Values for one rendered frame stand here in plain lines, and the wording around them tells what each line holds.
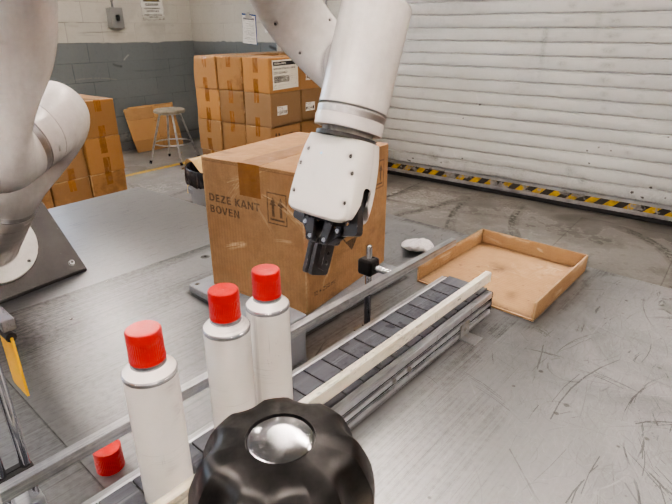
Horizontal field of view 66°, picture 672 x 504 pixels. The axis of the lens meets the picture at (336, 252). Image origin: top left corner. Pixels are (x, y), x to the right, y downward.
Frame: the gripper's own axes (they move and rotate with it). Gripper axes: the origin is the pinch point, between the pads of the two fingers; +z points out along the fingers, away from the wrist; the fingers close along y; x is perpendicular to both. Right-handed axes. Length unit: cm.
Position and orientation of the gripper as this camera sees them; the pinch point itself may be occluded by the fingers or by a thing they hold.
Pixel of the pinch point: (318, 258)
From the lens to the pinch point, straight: 65.2
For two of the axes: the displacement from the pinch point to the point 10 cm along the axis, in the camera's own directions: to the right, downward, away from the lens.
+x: 6.2, 0.4, 7.8
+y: 7.5, 2.6, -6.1
